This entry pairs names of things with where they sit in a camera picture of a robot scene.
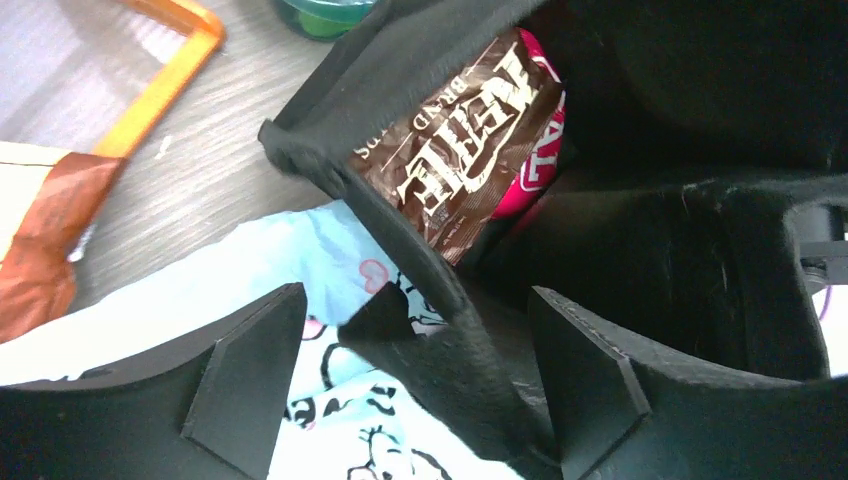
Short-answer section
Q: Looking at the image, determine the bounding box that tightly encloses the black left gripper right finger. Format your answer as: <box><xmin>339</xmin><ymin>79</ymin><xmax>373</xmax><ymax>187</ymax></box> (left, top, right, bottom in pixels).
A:
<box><xmin>528</xmin><ymin>287</ymin><xmax>847</xmax><ymax>479</ymax></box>

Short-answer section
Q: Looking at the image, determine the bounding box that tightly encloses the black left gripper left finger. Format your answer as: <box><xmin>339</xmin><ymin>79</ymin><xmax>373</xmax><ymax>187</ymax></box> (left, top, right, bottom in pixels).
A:
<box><xmin>1</xmin><ymin>283</ymin><xmax>307</xmax><ymax>479</ymax></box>

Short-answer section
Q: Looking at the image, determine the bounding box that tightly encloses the light blue plastic bag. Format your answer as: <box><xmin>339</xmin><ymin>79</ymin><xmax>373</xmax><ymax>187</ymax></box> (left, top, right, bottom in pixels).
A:
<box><xmin>0</xmin><ymin>198</ymin><xmax>531</xmax><ymax>480</ymax></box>

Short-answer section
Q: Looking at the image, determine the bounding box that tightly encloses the black tote bag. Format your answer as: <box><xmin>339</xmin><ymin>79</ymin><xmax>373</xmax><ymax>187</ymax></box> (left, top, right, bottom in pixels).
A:
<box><xmin>259</xmin><ymin>1</ymin><xmax>847</xmax><ymax>479</ymax></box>

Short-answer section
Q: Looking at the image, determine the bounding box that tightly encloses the barbecue chips bag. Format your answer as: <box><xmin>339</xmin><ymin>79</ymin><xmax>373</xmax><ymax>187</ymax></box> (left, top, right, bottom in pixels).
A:
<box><xmin>1</xmin><ymin>142</ymin><xmax>126</xmax><ymax>342</ymax></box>

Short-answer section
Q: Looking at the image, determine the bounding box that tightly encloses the pink red snack packet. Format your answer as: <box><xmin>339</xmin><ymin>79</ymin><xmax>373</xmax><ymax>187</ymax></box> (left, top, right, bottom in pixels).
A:
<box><xmin>492</xmin><ymin>28</ymin><xmax>566</xmax><ymax>220</ymax></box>

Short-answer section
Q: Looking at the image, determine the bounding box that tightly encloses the brown snack packet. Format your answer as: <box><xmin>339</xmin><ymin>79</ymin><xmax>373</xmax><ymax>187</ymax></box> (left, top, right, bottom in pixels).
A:
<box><xmin>349</xmin><ymin>28</ymin><xmax>559</xmax><ymax>264</ymax></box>

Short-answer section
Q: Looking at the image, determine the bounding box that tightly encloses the wooden shelf rack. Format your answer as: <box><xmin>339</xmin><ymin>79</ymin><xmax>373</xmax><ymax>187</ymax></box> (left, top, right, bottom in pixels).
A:
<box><xmin>92</xmin><ymin>0</ymin><xmax>226</xmax><ymax>158</ymax></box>

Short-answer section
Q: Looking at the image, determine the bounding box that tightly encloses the teal vegetable basket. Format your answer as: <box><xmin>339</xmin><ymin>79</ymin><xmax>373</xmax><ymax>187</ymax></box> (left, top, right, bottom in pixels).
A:
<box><xmin>270</xmin><ymin>0</ymin><xmax>376</xmax><ymax>42</ymax></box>

